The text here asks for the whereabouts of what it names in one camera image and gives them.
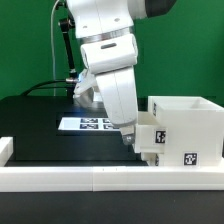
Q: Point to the white fence frame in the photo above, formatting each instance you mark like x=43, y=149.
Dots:
x=48, y=179

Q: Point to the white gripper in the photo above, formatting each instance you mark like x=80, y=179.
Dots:
x=118, y=91

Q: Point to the marker tag sheet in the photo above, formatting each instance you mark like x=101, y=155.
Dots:
x=85, y=124

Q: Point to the white front drawer tray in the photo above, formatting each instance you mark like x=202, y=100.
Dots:
x=151, y=159

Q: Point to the white drawer tray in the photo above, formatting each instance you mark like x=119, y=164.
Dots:
x=151, y=159
x=150, y=136

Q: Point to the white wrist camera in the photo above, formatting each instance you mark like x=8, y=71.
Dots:
x=109, y=55

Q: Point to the white drawer housing box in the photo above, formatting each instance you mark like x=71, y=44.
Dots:
x=191, y=130

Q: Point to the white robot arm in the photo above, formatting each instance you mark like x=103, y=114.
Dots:
x=99, y=20

